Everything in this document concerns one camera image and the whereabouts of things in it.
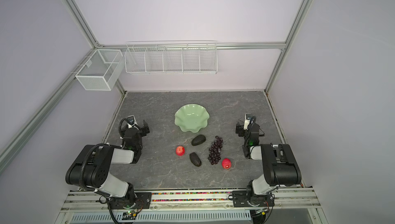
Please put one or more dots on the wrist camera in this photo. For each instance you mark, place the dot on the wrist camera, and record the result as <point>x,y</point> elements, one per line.
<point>131,121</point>
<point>247,120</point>

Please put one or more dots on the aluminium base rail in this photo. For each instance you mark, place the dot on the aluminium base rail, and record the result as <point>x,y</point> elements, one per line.
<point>219,199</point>

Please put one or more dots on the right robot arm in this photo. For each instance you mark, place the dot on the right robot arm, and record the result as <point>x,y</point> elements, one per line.
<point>279,165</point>

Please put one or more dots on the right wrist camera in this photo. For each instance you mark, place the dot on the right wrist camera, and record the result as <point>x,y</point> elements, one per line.
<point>247,120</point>

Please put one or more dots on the dark avocado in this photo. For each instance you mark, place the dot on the dark avocado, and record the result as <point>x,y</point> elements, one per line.
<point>195,160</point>
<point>198,140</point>

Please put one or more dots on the white mesh box basket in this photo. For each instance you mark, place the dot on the white mesh box basket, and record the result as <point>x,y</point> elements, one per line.
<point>101,70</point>

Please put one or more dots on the white wire rack basket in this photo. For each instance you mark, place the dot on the white wire rack basket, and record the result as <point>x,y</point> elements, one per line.
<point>171,57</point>

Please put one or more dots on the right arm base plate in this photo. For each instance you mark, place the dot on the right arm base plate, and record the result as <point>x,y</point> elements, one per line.
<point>243,199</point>

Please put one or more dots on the green wavy fruit bowl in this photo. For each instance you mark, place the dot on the green wavy fruit bowl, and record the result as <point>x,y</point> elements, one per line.
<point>191,117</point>

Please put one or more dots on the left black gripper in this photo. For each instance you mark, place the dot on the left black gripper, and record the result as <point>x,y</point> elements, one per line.
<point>143,128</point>

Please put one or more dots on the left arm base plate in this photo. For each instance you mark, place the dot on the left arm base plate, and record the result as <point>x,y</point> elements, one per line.
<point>140,200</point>

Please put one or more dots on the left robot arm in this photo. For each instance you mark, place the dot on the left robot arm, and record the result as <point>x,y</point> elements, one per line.
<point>91,169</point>

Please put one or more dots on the white vent grille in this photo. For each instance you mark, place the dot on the white vent grille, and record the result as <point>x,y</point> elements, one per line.
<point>163,217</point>

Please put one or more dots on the dark avocado front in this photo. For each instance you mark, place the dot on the dark avocado front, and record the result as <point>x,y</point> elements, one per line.
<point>195,160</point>

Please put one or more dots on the red apple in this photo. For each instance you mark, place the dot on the red apple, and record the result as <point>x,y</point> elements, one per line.
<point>226,163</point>
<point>180,151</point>

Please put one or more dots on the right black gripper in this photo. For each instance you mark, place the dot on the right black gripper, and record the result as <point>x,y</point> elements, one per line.
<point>240,129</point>

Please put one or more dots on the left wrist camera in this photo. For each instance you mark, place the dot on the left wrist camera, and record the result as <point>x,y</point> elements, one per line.
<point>131,121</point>

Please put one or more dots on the dark purple grape bunch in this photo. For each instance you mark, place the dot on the dark purple grape bunch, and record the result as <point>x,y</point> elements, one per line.
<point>215,151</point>

